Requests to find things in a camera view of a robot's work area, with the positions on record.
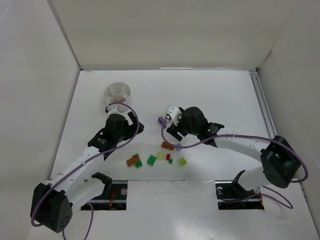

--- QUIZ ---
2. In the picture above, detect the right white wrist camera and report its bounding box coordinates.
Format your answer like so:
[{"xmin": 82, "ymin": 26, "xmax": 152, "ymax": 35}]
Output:
[{"xmin": 165, "ymin": 105, "xmax": 184, "ymax": 127}]

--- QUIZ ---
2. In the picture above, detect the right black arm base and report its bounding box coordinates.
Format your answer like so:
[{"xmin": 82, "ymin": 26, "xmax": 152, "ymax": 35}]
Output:
[{"xmin": 215, "ymin": 170, "xmax": 265, "ymax": 210}]

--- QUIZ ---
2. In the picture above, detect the green lego brick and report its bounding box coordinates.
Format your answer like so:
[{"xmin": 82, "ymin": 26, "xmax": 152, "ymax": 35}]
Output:
[{"xmin": 146, "ymin": 155, "xmax": 157, "ymax": 167}]

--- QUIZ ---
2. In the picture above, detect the lime transparent lego brick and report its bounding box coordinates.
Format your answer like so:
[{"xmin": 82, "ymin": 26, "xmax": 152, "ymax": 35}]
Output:
[{"xmin": 177, "ymin": 157, "xmax": 187, "ymax": 167}]

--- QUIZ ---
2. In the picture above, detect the purple cable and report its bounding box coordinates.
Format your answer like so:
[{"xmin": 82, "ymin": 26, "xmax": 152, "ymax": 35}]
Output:
[
  {"xmin": 161, "ymin": 121, "xmax": 309, "ymax": 210},
  {"xmin": 30, "ymin": 102, "xmax": 140, "ymax": 240}
]

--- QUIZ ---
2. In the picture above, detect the pale yellow lego brick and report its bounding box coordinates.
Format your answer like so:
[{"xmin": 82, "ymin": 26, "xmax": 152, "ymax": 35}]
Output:
[{"xmin": 157, "ymin": 152, "xmax": 166, "ymax": 161}]

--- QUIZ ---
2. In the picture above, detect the green lego under orange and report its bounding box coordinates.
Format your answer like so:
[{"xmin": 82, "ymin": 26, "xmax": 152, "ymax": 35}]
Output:
[{"xmin": 132, "ymin": 154, "xmax": 143, "ymax": 169}]

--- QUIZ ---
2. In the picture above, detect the light purple lego brick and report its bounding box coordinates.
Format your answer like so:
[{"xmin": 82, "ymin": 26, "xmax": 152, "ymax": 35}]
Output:
[{"xmin": 175, "ymin": 143, "xmax": 182, "ymax": 152}]

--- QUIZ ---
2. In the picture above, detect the white round divided container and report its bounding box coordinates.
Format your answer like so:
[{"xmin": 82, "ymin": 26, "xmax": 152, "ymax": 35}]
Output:
[{"xmin": 103, "ymin": 82, "xmax": 132, "ymax": 106}]

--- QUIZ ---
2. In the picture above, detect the aluminium rail right edge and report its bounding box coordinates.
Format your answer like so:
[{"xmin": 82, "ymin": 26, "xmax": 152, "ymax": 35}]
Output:
[{"xmin": 249, "ymin": 70, "xmax": 277, "ymax": 139}]

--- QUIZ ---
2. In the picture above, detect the purple and yellow lego stack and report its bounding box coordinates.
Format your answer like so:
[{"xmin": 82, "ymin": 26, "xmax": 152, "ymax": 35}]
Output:
[{"xmin": 158, "ymin": 115, "xmax": 171, "ymax": 125}]

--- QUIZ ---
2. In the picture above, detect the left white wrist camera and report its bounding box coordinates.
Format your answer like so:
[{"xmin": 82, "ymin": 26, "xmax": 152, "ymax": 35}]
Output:
[{"xmin": 105, "ymin": 104, "xmax": 125, "ymax": 119}]

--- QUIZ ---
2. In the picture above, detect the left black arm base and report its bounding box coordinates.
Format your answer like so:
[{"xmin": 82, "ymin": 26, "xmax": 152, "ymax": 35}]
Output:
[{"xmin": 88, "ymin": 172, "xmax": 128, "ymax": 211}]

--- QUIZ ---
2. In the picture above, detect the orange lego brick left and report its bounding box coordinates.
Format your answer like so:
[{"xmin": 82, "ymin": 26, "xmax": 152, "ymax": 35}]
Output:
[{"xmin": 126, "ymin": 155, "xmax": 140, "ymax": 167}]

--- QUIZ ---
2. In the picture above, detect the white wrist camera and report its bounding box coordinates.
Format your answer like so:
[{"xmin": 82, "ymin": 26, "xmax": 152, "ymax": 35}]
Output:
[
  {"xmin": 165, "ymin": 105, "xmax": 184, "ymax": 127},
  {"xmin": 105, "ymin": 104, "xmax": 125, "ymax": 119}
]

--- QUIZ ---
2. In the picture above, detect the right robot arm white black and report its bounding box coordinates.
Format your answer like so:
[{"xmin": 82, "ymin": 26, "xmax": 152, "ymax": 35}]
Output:
[{"xmin": 161, "ymin": 105, "xmax": 303, "ymax": 191}]

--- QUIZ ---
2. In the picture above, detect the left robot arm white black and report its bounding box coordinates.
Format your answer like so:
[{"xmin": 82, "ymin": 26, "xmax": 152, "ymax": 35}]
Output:
[{"xmin": 30, "ymin": 110, "xmax": 144, "ymax": 233}]

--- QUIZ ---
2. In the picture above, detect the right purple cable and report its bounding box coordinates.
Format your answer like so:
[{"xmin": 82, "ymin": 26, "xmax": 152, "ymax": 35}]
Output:
[{"xmin": 161, "ymin": 121, "xmax": 309, "ymax": 210}]

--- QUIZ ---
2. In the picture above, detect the orange lego brick right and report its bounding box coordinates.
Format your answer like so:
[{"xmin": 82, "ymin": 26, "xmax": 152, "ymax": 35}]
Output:
[{"xmin": 161, "ymin": 141, "xmax": 175, "ymax": 151}]

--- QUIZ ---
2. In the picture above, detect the orange lego brick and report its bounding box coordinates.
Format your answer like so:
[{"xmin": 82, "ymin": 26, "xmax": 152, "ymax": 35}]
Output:
[
  {"xmin": 161, "ymin": 141, "xmax": 175, "ymax": 151},
  {"xmin": 126, "ymin": 155, "xmax": 140, "ymax": 167}
]

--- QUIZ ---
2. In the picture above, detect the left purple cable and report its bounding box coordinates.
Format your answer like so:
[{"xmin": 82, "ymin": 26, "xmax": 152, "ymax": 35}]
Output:
[{"xmin": 30, "ymin": 102, "xmax": 140, "ymax": 240}]

